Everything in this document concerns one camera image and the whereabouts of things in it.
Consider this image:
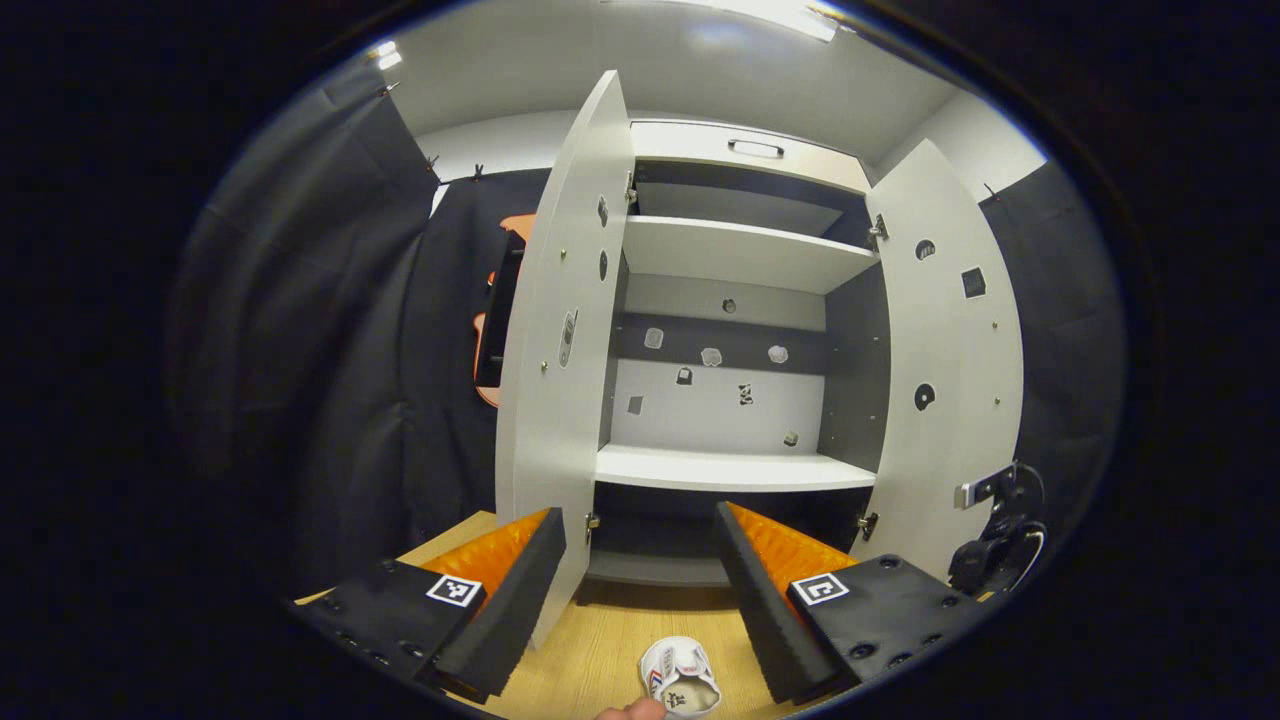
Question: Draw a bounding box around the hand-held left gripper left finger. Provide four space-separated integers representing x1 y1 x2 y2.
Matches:
290 507 567 704

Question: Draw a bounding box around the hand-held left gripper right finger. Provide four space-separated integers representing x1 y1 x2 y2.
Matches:
713 501 991 706

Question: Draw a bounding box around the white canvas shoe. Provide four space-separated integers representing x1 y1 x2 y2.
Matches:
640 636 723 719

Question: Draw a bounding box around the white shoe cabinet door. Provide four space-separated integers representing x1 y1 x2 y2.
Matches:
850 138 1026 581
495 70 637 651

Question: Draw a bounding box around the white shoe cabinet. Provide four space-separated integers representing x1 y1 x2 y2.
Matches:
590 120 891 591

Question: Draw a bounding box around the white cabinet shelf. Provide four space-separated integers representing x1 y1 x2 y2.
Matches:
622 215 881 296
595 443 879 493

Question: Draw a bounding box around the white cabinet drawer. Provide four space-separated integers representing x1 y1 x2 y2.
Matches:
630 120 873 196

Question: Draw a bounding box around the black backdrop cloth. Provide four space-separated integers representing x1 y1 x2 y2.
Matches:
165 65 1131 601

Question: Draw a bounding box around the large ceiling light panel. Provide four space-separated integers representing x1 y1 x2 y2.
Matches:
690 0 839 43

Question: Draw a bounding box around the black door handle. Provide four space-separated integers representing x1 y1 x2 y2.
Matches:
476 232 528 391

